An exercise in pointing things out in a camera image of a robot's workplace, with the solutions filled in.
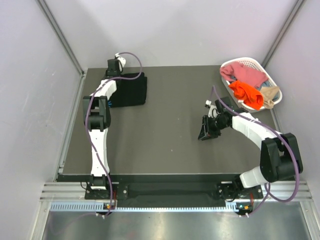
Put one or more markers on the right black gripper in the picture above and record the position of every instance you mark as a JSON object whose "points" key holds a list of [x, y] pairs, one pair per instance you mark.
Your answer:
{"points": [[206, 132]]}

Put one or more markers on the light blue garment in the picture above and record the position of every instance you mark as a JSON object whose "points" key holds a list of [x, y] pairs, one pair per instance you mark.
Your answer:
{"points": [[265, 84]]}

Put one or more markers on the beige garment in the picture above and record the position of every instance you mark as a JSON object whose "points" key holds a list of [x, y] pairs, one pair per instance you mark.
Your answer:
{"points": [[269, 93]]}

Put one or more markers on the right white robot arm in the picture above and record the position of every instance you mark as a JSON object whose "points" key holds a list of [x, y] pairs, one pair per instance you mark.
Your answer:
{"points": [[280, 156]]}

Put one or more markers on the black t shirt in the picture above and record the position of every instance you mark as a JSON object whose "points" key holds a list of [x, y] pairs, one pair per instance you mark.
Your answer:
{"points": [[129, 93]]}

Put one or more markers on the grey slotted cable duct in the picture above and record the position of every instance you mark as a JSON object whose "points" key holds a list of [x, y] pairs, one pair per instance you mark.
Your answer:
{"points": [[102, 207]]}

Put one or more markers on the white laundry basket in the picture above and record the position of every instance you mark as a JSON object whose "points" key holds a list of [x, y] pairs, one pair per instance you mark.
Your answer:
{"points": [[248, 61]]}

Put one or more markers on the pink t shirt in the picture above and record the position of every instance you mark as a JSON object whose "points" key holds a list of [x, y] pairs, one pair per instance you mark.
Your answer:
{"points": [[236, 71]]}

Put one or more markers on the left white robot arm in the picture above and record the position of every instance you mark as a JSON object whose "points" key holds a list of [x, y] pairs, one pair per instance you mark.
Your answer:
{"points": [[97, 120]]}

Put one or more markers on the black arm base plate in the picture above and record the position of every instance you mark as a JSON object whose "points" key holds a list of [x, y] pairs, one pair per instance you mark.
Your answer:
{"points": [[213, 186]]}

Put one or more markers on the orange t shirt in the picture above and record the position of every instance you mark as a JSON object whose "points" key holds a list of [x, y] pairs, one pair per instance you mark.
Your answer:
{"points": [[248, 94]]}

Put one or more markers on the aluminium frame rail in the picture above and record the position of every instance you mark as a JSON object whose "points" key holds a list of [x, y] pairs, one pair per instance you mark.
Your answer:
{"points": [[73, 192]]}

